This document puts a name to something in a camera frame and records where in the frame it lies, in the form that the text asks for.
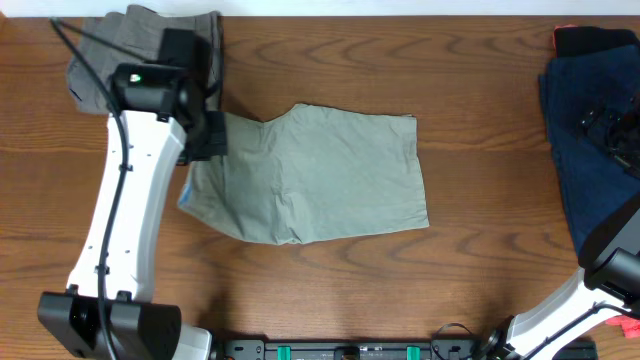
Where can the red cloth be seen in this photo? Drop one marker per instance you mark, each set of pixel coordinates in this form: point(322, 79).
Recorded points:
point(630, 327)

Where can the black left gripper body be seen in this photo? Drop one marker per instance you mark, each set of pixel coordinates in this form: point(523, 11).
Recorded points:
point(213, 139)

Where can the navy blue garment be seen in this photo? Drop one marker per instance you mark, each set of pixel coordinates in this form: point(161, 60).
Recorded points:
point(592, 184)

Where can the light khaki shorts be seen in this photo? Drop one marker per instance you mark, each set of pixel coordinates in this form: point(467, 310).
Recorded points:
point(313, 174)

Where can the black garment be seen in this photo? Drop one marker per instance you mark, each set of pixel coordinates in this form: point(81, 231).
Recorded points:
point(572, 41)

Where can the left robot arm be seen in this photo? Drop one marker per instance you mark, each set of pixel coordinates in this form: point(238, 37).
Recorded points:
point(158, 120)

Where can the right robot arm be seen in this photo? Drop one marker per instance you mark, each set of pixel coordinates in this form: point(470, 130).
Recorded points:
point(605, 285)

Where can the folded grey shorts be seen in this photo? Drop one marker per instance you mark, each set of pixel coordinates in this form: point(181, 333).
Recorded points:
point(139, 30)

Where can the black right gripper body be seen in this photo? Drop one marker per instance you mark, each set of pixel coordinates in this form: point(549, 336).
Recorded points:
point(618, 133)

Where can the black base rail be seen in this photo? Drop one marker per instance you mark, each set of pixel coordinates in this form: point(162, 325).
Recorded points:
point(255, 349)

